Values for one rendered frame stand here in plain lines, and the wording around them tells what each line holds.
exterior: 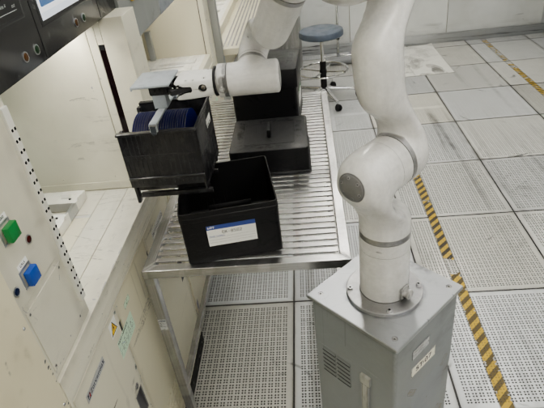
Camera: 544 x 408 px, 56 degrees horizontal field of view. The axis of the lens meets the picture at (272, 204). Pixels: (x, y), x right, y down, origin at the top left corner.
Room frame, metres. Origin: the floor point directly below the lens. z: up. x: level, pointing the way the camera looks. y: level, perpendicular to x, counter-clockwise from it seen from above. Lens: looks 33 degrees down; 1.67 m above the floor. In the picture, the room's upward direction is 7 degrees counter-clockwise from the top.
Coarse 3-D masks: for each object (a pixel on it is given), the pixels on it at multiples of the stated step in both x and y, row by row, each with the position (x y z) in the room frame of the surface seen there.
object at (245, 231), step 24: (240, 168) 1.43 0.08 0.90; (264, 168) 1.44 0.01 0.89; (216, 192) 1.43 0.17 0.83; (240, 192) 1.43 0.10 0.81; (264, 192) 1.44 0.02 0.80; (192, 216) 1.15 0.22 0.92; (216, 216) 1.15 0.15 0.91; (240, 216) 1.16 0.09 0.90; (264, 216) 1.16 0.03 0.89; (192, 240) 1.15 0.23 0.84; (216, 240) 1.15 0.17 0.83; (240, 240) 1.16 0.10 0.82; (264, 240) 1.16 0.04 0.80; (192, 264) 1.15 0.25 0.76
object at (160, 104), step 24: (168, 72) 1.32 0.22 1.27; (168, 96) 1.29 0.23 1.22; (120, 144) 1.19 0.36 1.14; (144, 144) 1.18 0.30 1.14; (168, 144) 1.17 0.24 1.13; (192, 144) 1.17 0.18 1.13; (216, 144) 1.36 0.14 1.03; (144, 168) 1.18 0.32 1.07; (168, 168) 1.17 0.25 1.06; (192, 168) 1.17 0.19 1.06; (216, 168) 1.32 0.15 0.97; (144, 192) 1.24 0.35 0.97; (168, 192) 1.23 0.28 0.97; (192, 192) 1.22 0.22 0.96
